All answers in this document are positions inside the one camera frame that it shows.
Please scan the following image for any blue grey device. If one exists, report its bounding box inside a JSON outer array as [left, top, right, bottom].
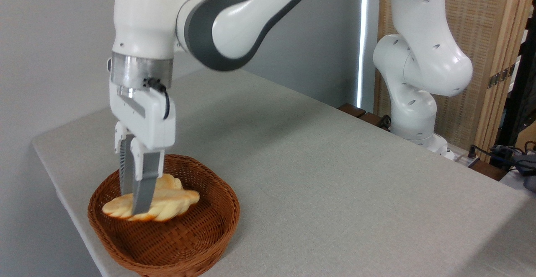
[[512, 153, 536, 192]]

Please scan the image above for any braided long bread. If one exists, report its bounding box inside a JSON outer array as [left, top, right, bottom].
[[102, 186, 201, 222]]

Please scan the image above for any metal screen hinge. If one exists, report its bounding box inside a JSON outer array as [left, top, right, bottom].
[[487, 64, 516, 89]]

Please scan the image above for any round bread bun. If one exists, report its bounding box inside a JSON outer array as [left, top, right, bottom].
[[156, 173, 185, 192]]

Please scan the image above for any wooden woven folding screen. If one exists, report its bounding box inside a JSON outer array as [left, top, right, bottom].
[[374, 0, 536, 163]]

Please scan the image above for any black vertical pole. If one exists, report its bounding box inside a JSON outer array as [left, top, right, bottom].
[[496, 7, 536, 148]]

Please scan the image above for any black cable bundle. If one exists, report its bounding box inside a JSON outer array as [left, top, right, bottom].
[[475, 140, 536, 173]]

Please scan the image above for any dark wooden slat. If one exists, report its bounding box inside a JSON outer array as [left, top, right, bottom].
[[467, 159, 508, 181], [338, 103, 367, 119], [359, 112, 391, 132]]

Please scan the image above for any brown wicker basket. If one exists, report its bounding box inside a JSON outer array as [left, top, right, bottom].
[[87, 154, 241, 277]]

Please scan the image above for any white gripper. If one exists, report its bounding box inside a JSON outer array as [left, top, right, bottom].
[[107, 57, 177, 217]]

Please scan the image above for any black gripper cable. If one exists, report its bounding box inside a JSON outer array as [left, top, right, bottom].
[[144, 78, 171, 120]]

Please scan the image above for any grey tablecloth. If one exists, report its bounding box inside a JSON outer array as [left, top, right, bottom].
[[31, 67, 536, 277]]

